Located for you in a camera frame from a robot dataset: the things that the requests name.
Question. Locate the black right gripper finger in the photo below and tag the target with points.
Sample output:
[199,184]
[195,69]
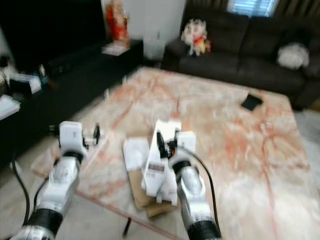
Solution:
[162,145]

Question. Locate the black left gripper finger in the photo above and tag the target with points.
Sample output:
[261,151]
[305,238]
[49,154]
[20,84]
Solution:
[96,134]
[54,129]

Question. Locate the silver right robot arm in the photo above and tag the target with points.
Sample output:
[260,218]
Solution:
[192,195]

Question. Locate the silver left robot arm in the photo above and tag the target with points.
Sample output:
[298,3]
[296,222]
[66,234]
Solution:
[60,192]

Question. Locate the small white printed paper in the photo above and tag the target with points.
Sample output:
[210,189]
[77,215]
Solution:
[135,152]

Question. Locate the long flat white carton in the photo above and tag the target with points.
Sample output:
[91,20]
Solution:
[154,172]

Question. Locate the black low television cabinet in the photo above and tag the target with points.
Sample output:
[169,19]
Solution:
[60,95]

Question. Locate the white paper stack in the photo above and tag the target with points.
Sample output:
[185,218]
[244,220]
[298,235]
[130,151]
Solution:
[7,106]

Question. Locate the black white small box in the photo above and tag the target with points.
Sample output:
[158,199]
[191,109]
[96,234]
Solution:
[27,84]

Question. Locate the brown flat cardboard piece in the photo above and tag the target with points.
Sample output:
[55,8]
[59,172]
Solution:
[137,192]

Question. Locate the black soundbar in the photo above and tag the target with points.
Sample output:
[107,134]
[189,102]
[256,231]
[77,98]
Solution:
[75,61]

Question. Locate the flat pale book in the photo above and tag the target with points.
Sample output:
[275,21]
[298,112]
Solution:
[116,48]

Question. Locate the black metal table leg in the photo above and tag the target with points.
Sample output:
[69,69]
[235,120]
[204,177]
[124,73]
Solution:
[127,227]

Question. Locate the white translucent container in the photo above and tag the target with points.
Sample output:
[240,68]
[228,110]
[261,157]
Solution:
[153,47]

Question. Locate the black flat screen television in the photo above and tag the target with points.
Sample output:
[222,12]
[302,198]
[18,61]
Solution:
[52,30]

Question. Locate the cartoon boy plush doll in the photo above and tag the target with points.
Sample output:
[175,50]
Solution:
[196,36]

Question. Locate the dark grey fabric sofa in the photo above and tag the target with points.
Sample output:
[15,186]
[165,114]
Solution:
[240,50]

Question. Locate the red gold figurine statue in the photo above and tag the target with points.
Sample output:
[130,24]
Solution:
[117,21]

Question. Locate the brown striped curtain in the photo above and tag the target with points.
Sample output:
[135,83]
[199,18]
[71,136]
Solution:
[299,7]
[205,4]

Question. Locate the grey white round plush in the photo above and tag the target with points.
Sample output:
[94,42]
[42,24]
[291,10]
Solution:
[293,56]

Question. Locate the window with louvres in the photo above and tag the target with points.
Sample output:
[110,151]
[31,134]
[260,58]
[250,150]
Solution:
[252,6]

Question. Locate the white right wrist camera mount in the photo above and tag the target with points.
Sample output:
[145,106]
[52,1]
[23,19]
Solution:
[186,142]

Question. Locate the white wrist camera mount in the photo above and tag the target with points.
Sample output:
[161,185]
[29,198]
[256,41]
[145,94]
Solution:
[70,136]
[186,142]

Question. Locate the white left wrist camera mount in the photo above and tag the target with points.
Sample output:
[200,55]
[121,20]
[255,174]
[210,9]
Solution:
[70,136]

